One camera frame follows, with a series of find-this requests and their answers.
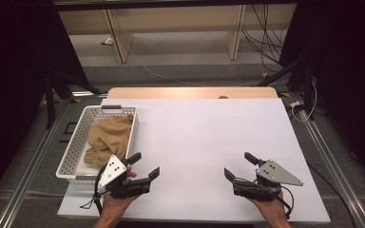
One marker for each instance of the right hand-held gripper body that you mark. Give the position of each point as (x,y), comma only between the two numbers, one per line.
(275,175)

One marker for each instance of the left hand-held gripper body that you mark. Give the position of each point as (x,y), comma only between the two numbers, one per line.
(112,172)

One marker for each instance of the tan pants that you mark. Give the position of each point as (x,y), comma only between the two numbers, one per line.
(111,136)

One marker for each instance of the white perforated plastic basket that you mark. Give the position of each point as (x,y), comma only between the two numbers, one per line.
(72,158)

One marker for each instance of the person's right hand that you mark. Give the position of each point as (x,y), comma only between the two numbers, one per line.
(272,209)

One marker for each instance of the person's left hand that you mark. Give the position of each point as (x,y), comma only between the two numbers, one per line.
(114,207)

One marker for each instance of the light wooden table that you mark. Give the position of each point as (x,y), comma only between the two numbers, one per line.
(187,92)

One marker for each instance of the black metal stand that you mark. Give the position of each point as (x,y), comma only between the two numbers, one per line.
(49,101)
(307,88)

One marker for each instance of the white power adapter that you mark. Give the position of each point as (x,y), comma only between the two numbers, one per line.
(108,41)

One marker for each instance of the black curtain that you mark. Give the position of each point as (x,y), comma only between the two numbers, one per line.
(345,63)
(12,63)

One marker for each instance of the beige wooden desk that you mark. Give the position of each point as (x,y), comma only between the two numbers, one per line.
(171,19)

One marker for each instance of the metal floor rail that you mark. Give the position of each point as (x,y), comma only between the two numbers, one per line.
(329,158)
(28,177)

